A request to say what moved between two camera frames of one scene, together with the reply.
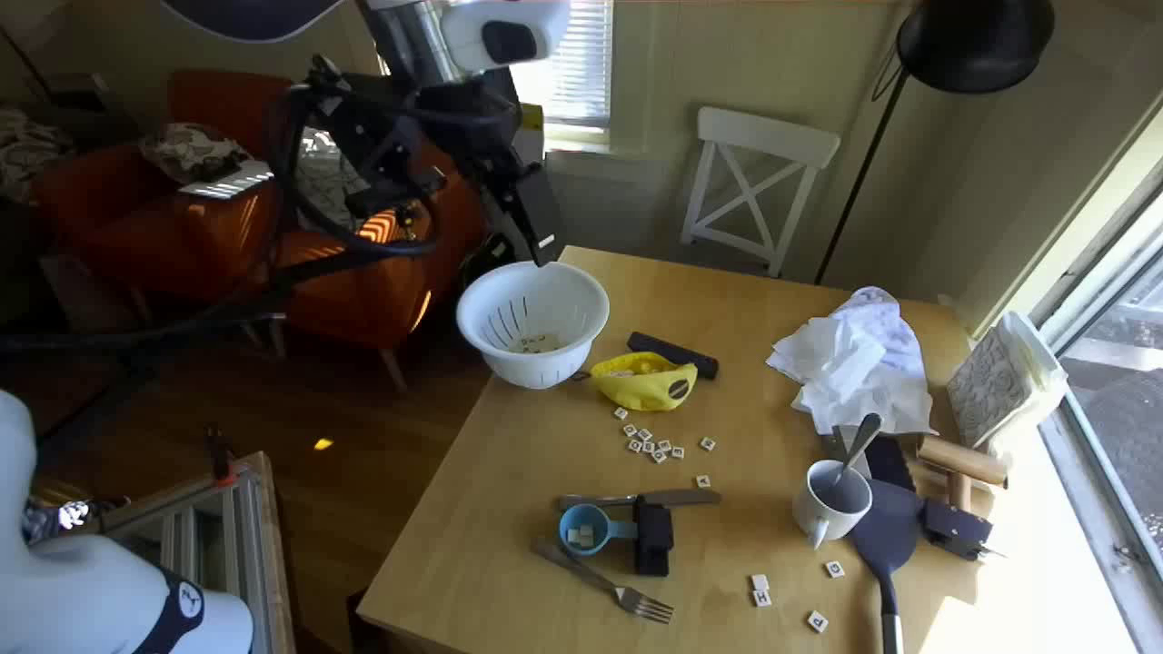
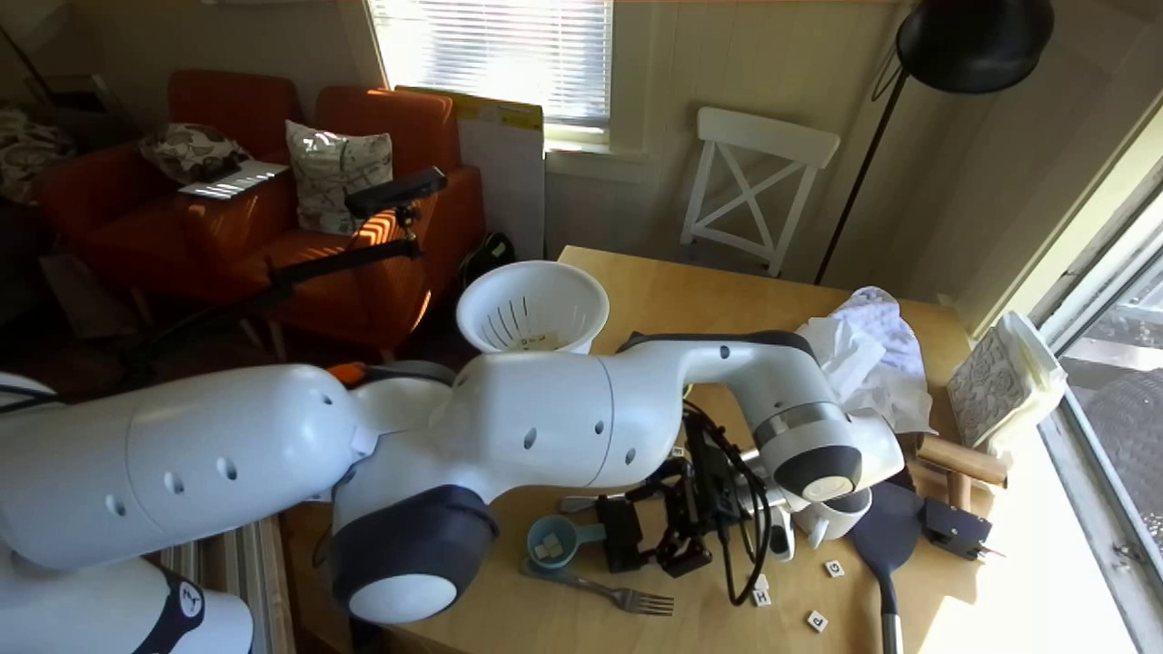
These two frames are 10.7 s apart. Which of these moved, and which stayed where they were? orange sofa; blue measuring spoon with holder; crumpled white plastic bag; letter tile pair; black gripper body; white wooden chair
Moved: blue measuring spoon with holder; black gripper body
Stayed: letter tile pair; white wooden chair; orange sofa; crumpled white plastic bag
